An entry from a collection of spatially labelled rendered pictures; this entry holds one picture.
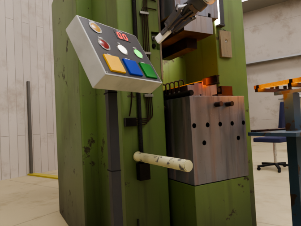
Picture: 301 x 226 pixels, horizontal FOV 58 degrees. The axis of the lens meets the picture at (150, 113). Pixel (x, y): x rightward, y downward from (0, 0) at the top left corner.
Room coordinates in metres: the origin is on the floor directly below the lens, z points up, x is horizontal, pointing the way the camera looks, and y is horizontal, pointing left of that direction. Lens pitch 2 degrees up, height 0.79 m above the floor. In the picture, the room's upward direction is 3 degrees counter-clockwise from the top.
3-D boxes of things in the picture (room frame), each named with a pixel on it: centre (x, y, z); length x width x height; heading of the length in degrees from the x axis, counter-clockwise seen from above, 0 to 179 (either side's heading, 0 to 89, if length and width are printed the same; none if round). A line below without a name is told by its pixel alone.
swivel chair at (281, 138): (4.12, -1.86, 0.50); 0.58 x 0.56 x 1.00; 55
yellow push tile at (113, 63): (0.97, 0.12, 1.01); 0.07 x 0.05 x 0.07; 143
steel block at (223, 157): (1.69, -0.23, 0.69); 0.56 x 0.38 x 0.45; 28
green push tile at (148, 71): (1.13, 0.00, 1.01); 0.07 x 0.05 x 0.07; 143
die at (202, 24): (1.65, -0.19, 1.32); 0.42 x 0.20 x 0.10; 28
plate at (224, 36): (1.73, -0.50, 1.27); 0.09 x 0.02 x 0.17; 118
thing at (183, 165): (1.22, -0.03, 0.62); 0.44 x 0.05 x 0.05; 28
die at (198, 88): (1.65, -0.19, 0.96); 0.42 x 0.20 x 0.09; 28
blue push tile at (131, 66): (1.05, 0.06, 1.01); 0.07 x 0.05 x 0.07; 143
